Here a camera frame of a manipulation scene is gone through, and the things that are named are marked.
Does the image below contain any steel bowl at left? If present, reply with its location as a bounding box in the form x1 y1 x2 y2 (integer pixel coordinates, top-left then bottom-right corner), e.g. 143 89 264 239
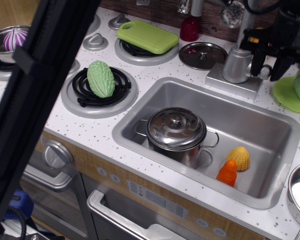
0 25 30 64

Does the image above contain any yellow toy corn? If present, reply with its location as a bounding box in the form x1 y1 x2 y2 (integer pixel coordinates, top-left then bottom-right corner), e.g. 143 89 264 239
226 146 250 172

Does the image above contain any silver stove knob middle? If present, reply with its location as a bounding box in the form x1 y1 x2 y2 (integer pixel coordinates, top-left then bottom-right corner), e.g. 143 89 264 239
82 33 108 52

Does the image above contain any silver stove knob back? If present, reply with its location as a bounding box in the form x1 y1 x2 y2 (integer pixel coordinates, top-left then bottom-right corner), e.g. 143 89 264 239
108 13 130 31

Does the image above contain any green cutting board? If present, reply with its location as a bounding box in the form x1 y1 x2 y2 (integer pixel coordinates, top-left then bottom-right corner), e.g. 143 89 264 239
116 20 179 55

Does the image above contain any front black stove burner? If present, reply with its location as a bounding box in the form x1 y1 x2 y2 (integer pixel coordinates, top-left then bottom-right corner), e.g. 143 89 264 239
60 64 138 119

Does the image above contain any silver sink basin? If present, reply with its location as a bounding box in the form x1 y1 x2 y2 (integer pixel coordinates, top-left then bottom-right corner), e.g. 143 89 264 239
112 77 300 209

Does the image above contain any silver oven dial knob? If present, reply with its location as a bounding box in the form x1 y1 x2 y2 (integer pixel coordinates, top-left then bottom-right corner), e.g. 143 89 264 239
42 139 74 169

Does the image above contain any blue object lower left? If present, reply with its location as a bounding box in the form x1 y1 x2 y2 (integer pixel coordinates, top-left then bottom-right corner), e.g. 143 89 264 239
9 190 34 220

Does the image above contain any silver toy faucet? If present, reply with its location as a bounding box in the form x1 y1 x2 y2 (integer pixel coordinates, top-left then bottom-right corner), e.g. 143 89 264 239
205 8 264 100

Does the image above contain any orange toy carrot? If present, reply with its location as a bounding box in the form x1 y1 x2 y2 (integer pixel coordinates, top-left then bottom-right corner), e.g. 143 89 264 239
216 160 237 188

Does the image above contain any left stove burner under bowl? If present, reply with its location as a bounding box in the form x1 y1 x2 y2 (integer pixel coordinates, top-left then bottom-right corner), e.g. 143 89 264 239
0 62 14 81

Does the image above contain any back stove burner under board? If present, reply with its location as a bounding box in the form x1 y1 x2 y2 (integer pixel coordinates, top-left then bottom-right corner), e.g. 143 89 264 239
114 39 179 67

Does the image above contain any green toy bitter gourd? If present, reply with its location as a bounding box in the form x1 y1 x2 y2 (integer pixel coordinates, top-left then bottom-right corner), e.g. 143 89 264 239
87 60 115 98

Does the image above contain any silver dishwasher door handle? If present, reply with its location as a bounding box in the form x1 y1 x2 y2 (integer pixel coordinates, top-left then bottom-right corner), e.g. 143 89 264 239
87 190 185 240

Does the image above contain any silver faucet lever handle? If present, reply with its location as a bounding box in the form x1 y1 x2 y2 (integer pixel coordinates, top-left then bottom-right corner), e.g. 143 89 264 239
257 64 273 80

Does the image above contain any purple white toy onion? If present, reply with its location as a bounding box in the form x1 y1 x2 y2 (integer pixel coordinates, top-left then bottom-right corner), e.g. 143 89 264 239
3 27 28 52

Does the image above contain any steel pot with lid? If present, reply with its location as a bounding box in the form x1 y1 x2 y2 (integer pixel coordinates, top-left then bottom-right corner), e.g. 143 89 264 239
134 107 220 169

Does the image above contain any silver stove knob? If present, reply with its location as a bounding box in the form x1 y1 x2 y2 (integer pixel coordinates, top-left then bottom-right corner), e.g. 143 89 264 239
82 33 108 52
68 59 80 75
108 13 130 31

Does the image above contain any yellow toy pepper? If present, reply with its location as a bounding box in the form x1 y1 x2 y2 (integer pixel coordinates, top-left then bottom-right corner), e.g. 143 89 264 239
248 27 264 44

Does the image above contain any silver oven door handle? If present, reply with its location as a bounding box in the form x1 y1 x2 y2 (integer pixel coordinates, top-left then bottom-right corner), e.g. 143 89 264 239
23 164 78 193

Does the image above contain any flat steel pot lid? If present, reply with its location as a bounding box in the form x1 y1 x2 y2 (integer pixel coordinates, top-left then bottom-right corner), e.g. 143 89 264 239
178 42 228 71

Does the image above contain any silver stove knob front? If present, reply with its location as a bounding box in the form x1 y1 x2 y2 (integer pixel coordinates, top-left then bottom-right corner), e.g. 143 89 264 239
68 59 80 75

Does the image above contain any light green plate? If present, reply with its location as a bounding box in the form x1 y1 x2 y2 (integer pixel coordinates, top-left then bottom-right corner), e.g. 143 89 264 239
273 76 300 113

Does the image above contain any dark red toy cup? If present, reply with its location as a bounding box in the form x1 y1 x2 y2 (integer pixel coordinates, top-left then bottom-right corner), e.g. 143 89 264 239
179 16 199 42

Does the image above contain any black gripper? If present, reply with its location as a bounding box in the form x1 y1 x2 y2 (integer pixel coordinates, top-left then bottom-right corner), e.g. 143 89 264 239
240 0 300 82

